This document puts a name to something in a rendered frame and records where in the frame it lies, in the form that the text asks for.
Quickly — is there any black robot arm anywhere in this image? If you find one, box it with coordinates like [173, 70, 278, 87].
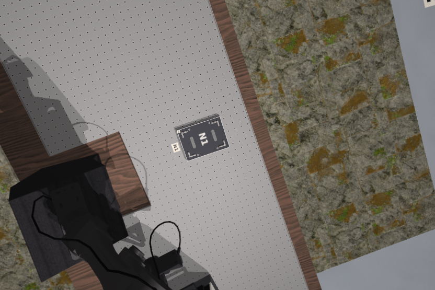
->
[50, 182, 183, 290]

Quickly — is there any grey heat sealer housing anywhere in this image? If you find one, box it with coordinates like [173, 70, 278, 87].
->
[180, 274, 219, 290]

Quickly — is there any cream label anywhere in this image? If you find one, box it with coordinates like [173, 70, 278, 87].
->
[171, 143, 180, 153]

